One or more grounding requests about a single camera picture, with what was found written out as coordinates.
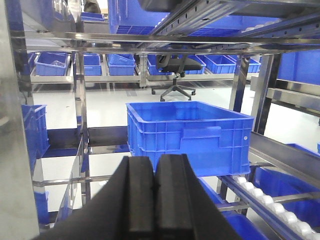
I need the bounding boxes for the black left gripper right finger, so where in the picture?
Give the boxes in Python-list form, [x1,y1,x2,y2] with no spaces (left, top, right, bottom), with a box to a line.
[155,154,241,240]

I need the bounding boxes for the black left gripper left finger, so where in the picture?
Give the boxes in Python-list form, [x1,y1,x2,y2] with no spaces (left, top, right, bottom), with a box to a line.
[36,156,155,240]

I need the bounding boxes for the black office chair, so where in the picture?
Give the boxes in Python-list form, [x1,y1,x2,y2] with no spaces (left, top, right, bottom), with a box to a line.
[151,54,202,102]

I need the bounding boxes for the white roller conveyor track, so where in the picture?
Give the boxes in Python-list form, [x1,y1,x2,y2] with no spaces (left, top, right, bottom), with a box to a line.
[226,176,320,240]

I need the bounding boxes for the small blue bin with bag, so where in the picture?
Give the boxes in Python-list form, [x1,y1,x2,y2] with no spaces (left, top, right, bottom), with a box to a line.
[35,52,68,76]

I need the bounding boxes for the large blue plastic crate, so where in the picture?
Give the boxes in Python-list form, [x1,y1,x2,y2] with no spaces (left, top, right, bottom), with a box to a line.
[126,101,254,177]

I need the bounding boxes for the stainless steel shelf rack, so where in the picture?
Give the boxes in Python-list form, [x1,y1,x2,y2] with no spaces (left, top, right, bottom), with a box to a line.
[0,0,320,240]

